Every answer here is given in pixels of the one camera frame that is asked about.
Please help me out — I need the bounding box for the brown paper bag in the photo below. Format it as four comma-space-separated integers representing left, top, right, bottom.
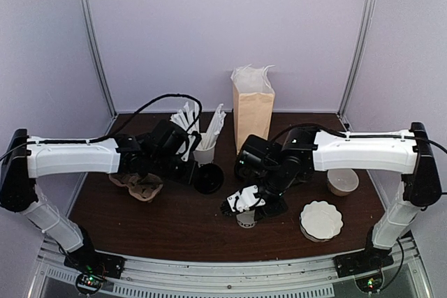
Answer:
233, 84, 275, 153

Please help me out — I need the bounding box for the white plastic bag liner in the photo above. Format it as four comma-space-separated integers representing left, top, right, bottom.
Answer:
230, 64, 274, 94

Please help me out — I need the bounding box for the left aluminium corner post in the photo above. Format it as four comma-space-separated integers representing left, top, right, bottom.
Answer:
80, 0, 117, 118

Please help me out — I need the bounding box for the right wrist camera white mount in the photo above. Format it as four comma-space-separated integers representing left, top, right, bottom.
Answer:
220, 185, 265, 216

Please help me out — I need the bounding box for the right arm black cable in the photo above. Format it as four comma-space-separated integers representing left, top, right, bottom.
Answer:
272, 122, 447, 196

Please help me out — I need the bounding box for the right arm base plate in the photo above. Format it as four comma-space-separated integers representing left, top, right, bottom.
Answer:
333, 248, 394, 278

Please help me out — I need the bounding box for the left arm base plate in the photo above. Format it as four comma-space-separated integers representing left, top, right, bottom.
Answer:
64, 252, 125, 279

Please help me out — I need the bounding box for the white cup holding straws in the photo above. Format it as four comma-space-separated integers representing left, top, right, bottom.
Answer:
193, 133, 216, 166

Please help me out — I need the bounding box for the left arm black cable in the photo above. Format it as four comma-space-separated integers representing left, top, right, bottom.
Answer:
0, 92, 203, 163

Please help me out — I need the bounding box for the white scalloped dish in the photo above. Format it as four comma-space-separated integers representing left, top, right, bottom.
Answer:
300, 201, 344, 242

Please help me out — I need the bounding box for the white paper coffee cup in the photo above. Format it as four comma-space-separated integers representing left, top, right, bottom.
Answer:
236, 210, 257, 229

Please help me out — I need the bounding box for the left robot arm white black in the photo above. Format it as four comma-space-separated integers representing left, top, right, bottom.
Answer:
1, 120, 201, 273

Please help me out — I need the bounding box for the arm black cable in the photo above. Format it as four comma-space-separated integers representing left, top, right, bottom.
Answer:
0, 92, 203, 163
272, 122, 447, 196

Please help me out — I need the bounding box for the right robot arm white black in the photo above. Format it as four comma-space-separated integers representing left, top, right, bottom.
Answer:
228, 122, 443, 271

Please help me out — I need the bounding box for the white round bowl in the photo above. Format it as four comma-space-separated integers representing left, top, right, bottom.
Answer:
327, 169, 359, 197

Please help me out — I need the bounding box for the black plastic cup lid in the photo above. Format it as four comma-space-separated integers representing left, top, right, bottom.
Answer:
193, 163, 224, 195

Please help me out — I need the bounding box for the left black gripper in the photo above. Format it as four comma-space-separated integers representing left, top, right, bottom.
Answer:
149, 154, 203, 187

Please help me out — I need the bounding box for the cardboard cup carrier tray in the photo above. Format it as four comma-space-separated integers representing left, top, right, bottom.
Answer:
108, 174, 163, 203

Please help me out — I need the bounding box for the aluminium front rail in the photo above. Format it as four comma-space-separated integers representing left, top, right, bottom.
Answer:
25, 237, 434, 297

